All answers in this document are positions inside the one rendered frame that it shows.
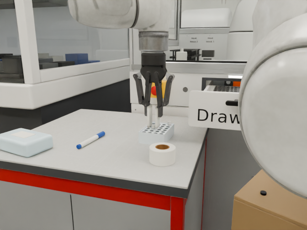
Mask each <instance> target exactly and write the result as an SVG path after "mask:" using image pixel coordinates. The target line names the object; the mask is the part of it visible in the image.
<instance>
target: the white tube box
mask: <svg viewBox="0 0 307 230"><path fill-rule="evenodd" d="M173 134H174V124H172V123H171V126H168V123H163V122H160V126H159V127H158V128H157V129H155V130H152V126H150V127H149V128H148V127H147V125H146V126H145V127H144V128H143V129H141V130H140V131H139V132H138V143H141V144H149V145H152V144H154V143H158V142H166V143H167V142H168V141H169V139H170V138H171V137H172V136H173Z"/></svg>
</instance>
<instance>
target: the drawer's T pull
mask: <svg viewBox="0 0 307 230"><path fill-rule="evenodd" d="M225 104H226V105H228V106H238V99H235V100H234V101H233V100H227V101H226V103H225Z"/></svg>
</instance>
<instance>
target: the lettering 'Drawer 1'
mask: <svg viewBox="0 0 307 230"><path fill-rule="evenodd" d="M200 110H202V111H205V112H206V118H205V119H203V120H200ZM214 114H217V113H214ZM214 114H213V113H212V116H211V122H212V120H213V115H214ZM219 115H225V114H224V113H220V114H219ZM207 118H208V112H207V111H206V110H204V109H198V120H199V121H205V120H207ZM221 118H225V120H224V121H220V119H221ZM230 118H231V123H234V120H235V118H237V123H238V124H239V121H238V116H237V115H235V117H234V119H233V120H232V115H231V114H230ZM226 119H227V116H226V115H225V117H219V118H218V121H219V122H220V123H223V122H225V123H226Z"/></svg>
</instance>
